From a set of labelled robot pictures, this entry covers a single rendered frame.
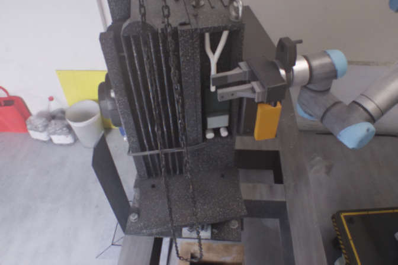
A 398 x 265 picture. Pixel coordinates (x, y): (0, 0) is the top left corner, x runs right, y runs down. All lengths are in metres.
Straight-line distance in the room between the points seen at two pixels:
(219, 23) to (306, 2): 1.37
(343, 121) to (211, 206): 0.71
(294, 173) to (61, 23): 1.89
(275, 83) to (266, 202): 1.02
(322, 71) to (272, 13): 1.50
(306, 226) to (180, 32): 1.10
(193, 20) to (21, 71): 2.18
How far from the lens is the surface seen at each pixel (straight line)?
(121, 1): 1.20
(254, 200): 1.63
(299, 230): 1.58
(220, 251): 2.19
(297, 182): 1.72
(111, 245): 2.28
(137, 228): 1.55
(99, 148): 1.42
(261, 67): 0.75
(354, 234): 2.06
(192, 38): 0.93
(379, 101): 0.81
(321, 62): 0.78
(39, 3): 2.48
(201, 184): 1.36
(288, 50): 0.71
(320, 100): 0.83
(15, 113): 3.12
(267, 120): 1.08
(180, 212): 1.30
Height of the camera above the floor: 2.04
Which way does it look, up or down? 44 degrees down
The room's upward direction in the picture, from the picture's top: 2 degrees counter-clockwise
